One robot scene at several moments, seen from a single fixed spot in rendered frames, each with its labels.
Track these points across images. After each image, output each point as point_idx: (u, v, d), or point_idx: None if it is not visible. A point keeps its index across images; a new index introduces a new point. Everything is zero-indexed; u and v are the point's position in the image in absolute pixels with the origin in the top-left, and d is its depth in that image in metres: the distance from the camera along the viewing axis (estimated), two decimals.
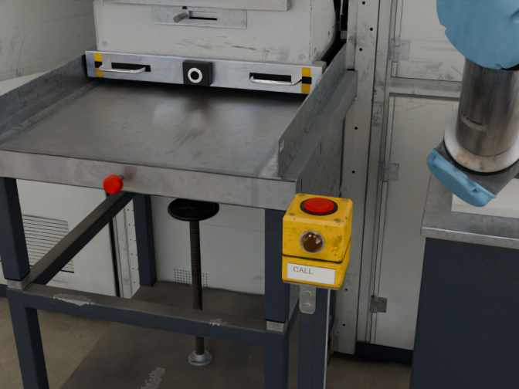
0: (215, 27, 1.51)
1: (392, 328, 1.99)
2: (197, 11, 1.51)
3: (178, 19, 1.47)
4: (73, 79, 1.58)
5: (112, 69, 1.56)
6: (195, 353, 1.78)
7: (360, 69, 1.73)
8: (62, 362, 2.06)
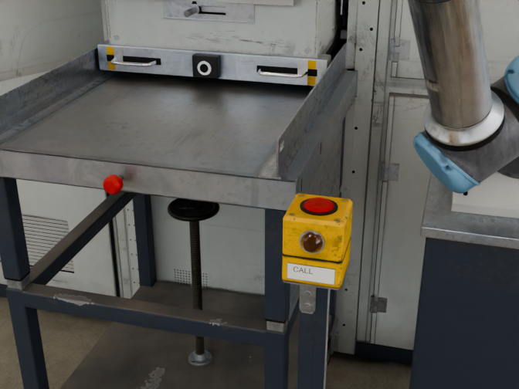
0: (224, 21, 1.56)
1: (392, 328, 1.99)
2: (206, 6, 1.57)
3: (188, 14, 1.52)
4: (73, 79, 1.58)
5: (123, 62, 1.61)
6: (195, 353, 1.78)
7: (360, 69, 1.73)
8: (62, 362, 2.06)
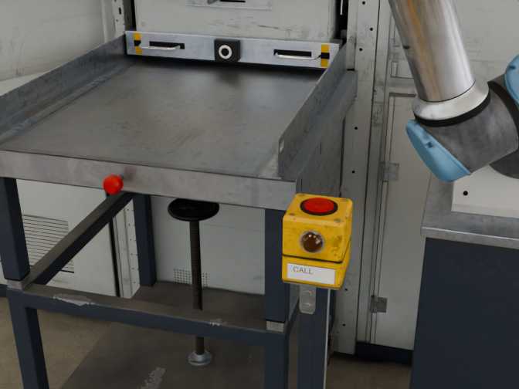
0: (243, 8, 1.69)
1: (392, 328, 1.99)
2: None
3: (211, 1, 1.65)
4: (73, 79, 1.58)
5: (150, 46, 1.74)
6: (195, 353, 1.78)
7: (360, 69, 1.73)
8: (62, 362, 2.06)
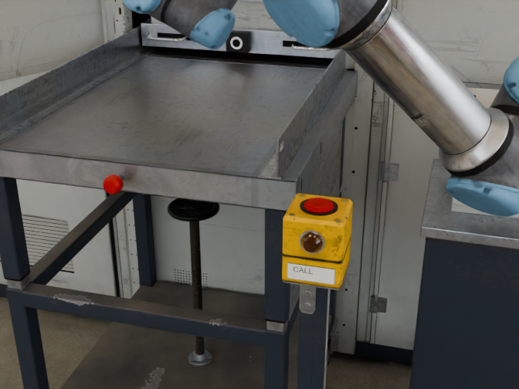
0: (254, 1, 1.78)
1: (392, 328, 1.99)
2: None
3: None
4: (73, 79, 1.58)
5: (158, 37, 1.83)
6: (195, 353, 1.78)
7: (360, 69, 1.73)
8: (62, 362, 2.06)
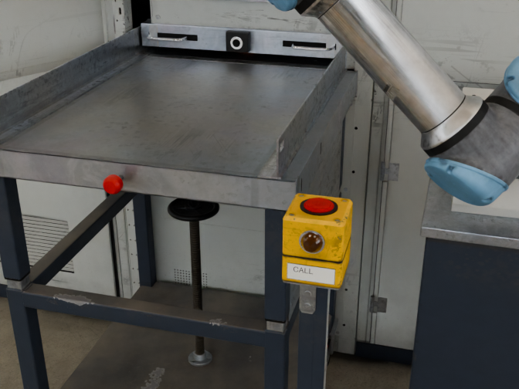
0: (254, 1, 1.78)
1: (392, 328, 1.99)
2: None
3: None
4: (73, 79, 1.58)
5: (158, 37, 1.83)
6: (195, 353, 1.78)
7: (360, 69, 1.73)
8: (62, 362, 2.06)
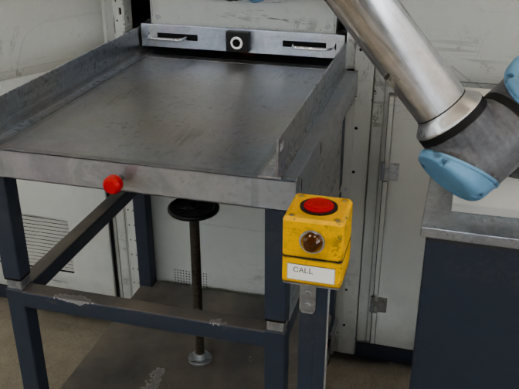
0: None
1: (392, 328, 1.99)
2: None
3: None
4: (73, 79, 1.58)
5: (158, 37, 1.83)
6: (195, 353, 1.78)
7: (360, 69, 1.73)
8: (62, 362, 2.06)
